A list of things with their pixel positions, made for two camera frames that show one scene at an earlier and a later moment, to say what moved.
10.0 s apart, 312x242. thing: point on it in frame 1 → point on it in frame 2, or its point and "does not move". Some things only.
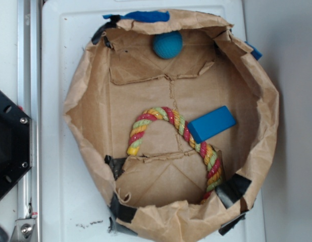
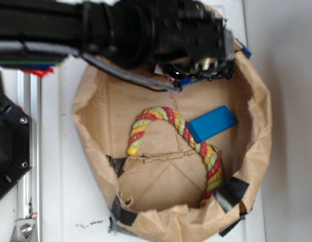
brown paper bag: x=178 y=116 does not move
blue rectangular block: x=211 y=124 does not move
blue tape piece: x=257 y=54 → x=245 y=50
